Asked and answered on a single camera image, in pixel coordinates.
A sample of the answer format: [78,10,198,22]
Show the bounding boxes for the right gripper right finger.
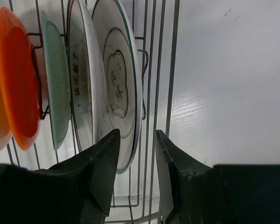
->
[155,130,280,224]

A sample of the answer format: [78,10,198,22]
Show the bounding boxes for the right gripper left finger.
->
[0,129,120,224]

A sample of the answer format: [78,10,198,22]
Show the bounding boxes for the white plate red characters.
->
[67,0,105,151]

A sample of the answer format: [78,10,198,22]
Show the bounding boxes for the blue floral green plate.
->
[41,11,71,150]

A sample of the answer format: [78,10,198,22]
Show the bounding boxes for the white plate green rim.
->
[91,0,143,174]

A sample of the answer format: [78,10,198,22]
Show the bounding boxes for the orange plate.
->
[0,7,41,151]

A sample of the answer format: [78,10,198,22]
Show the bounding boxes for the grey wire dish rack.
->
[0,0,181,224]

